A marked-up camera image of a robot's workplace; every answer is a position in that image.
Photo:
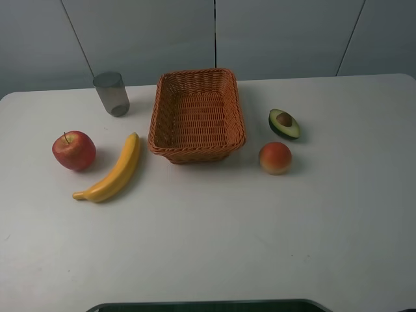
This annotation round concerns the red apple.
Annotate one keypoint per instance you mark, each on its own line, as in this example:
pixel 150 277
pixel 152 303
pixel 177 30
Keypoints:
pixel 74 150

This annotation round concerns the halved avocado with pit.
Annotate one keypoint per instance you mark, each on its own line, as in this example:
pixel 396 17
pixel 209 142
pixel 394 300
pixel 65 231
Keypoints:
pixel 283 124

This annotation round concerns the orange red peach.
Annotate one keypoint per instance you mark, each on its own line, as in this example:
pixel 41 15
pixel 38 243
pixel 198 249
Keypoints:
pixel 275 158

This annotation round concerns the grey translucent cup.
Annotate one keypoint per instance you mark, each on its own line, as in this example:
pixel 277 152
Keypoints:
pixel 112 93

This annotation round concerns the orange wicker basket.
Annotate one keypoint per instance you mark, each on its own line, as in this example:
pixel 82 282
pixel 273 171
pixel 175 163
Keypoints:
pixel 197 116

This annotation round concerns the yellow banana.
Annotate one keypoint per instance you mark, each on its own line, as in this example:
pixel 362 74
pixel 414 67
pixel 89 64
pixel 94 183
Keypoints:
pixel 118 177

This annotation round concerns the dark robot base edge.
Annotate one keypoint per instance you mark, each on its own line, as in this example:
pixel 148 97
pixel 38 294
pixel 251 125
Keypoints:
pixel 218 306

